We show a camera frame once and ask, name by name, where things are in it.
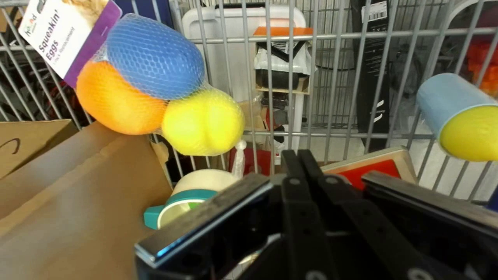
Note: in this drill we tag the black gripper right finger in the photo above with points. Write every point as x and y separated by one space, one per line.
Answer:
414 234

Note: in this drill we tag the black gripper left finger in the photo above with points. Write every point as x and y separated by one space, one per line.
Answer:
234 227

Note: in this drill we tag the wooden box with red drawers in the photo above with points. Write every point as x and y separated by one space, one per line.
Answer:
378 168

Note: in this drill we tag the yellow foam ball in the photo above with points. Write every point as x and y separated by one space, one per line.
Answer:
203 122

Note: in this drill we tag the small bottle with yellow cap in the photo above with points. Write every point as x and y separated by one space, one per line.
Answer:
461 122

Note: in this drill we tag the brown cardboard box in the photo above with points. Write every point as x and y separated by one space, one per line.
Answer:
78 207

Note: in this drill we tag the orange foam ball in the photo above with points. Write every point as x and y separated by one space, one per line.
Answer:
117 103

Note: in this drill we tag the white plastic container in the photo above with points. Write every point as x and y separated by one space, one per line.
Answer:
228 56

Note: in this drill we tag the black box with white label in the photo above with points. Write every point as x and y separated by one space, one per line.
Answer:
371 67

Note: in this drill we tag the orange white package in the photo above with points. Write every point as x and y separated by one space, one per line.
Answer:
282 56

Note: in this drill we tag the red orange plastic item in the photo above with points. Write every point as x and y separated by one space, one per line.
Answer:
484 67

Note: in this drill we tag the purple white ball label card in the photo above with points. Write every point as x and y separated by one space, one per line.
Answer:
56 36

